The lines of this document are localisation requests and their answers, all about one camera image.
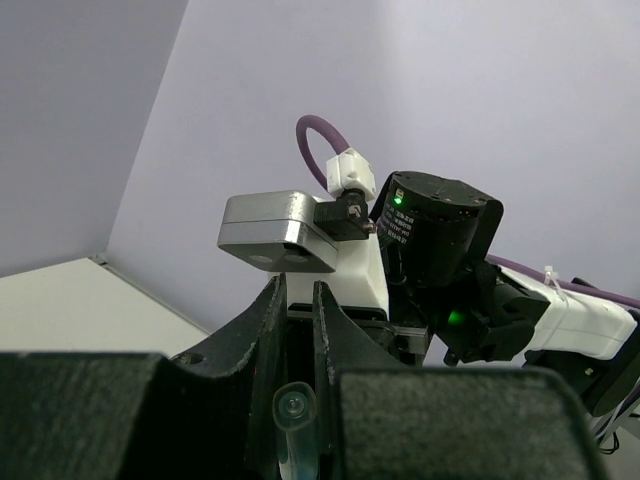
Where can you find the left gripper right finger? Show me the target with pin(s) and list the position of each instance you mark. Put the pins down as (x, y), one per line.
(381, 419)

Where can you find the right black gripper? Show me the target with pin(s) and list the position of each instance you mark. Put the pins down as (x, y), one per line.
(352, 337)

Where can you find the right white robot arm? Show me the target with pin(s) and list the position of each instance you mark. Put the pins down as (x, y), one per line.
(416, 266)

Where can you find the blue pen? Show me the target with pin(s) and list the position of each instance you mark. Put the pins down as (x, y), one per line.
(294, 410)

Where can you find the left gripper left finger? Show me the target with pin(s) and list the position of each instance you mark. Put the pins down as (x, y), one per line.
(204, 414)

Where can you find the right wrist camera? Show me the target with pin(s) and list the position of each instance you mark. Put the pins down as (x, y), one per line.
(275, 232)

